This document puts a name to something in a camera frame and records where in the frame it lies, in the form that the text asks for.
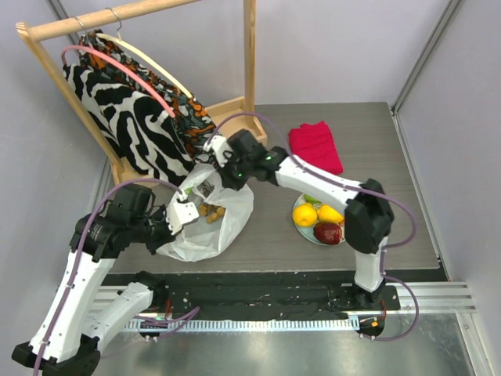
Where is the white plastic bag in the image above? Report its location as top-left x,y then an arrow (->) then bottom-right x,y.
157,164 -> 254,262

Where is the brown fake fruit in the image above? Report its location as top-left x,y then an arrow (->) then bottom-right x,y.
198,203 -> 226,224

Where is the green fake fruit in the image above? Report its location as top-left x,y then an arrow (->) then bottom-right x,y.
303,194 -> 321,204

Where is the yellow fake orange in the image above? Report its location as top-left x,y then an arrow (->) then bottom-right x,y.
292,203 -> 318,227

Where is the dark red fake apple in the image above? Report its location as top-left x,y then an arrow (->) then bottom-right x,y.
313,222 -> 343,245

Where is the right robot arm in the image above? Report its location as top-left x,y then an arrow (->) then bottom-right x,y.
204,129 -> 395,309

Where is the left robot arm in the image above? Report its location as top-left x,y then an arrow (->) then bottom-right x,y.
11,184 -> 171,375

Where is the wooden clothes rack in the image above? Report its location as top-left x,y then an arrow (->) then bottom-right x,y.
15,0 -> 268,194

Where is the orange patterned garment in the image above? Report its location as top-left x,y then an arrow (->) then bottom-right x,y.
79,29 -> 216,164

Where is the red cloth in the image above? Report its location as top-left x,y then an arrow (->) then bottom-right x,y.
289,121 -> 344,175

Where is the blue and cream plate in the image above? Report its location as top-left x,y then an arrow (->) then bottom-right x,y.
293,194 -> 345,246

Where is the black white zebra garment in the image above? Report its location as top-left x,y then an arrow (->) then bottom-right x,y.
63,64 -> 194,186

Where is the cream hanger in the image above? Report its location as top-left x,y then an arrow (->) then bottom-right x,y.
96,32 -> 193,99

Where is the pink hanger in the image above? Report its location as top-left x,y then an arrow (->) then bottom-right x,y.
61,45 -> 175,118

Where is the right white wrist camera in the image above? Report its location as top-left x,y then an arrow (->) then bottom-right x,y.
204,135 -> 233,167

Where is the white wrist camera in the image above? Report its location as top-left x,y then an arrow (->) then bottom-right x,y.
204,135 -> 233,167
166,198 -> 200,235

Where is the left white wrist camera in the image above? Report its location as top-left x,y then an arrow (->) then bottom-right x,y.
166,198 -> 200,235

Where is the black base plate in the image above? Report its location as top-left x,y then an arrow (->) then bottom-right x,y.
146,271 -> 401,321

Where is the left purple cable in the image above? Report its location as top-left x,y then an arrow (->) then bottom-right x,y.
32,178 -> 201,376

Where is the purple cable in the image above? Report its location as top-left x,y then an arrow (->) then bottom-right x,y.
209,112 -> 420,342
32,178 -> 201,376

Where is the white slotted cable duct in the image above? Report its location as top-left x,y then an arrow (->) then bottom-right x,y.
122,316 -> 359,333

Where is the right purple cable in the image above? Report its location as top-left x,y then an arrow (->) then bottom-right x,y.
209,112 -> 420,342

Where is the aluminium rail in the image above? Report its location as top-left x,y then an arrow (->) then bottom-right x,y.
88,281 -> 477,316

